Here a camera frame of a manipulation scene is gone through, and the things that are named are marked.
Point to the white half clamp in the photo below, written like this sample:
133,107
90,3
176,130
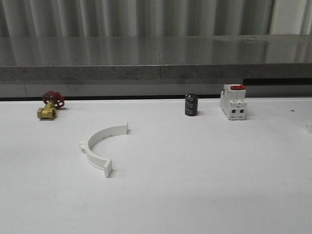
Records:
96,161

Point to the black cylindrical capacitor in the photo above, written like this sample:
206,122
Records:
191,105

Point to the brass valve red handwheel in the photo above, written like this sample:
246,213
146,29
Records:
53,100

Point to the grey stone countertop ledge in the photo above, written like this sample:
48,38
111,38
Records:
213,60

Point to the white plastic block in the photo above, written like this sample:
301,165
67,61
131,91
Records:
308,126

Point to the white circuit breaker red switch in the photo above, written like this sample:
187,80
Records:
232,101

